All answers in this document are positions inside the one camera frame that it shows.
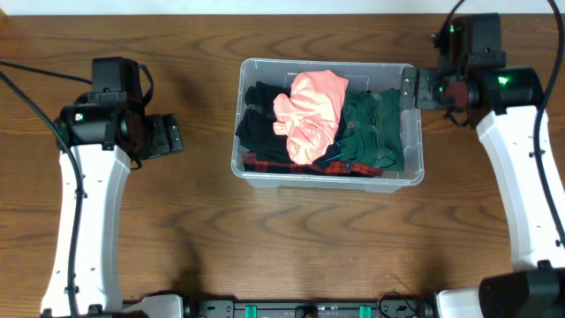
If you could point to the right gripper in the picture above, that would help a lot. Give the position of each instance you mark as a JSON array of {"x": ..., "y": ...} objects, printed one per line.
[{"x": 431, "y": 80}]

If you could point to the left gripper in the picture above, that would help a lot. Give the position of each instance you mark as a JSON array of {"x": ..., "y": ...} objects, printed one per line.
[{"x": 160, "y": 145}]

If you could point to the dark green garment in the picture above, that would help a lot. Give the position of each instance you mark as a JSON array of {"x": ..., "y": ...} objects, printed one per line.
[{"x": 372, "y": 130}]

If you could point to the red plaid flannel shirt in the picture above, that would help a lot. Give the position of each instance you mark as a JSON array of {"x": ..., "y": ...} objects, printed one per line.
[{"x": 335, "y": 168}]

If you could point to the black garment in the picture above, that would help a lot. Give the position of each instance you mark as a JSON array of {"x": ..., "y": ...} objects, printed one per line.
[{"x": 255, "y": 130}]

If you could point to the pink garment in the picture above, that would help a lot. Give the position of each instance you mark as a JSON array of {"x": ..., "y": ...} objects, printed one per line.
[{"x": 310, "y": 115}]

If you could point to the dark navy taped garment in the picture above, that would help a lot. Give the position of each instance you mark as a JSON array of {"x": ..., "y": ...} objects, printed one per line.
[{"x": 333, "y": 152}]

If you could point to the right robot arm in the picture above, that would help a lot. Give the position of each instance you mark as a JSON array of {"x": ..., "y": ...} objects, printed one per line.
[{"x": 504, "y": 106}]

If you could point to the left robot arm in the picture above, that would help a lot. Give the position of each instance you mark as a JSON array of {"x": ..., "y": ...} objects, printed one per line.
[{"x": 105, "y": 135}]

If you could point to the clear plastic storage bin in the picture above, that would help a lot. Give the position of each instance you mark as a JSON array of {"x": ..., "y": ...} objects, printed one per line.
[{"x": 373, "y": 77}]

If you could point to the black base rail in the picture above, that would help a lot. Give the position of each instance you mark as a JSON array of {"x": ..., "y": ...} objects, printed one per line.
[{"x": 391, "y": 304}]

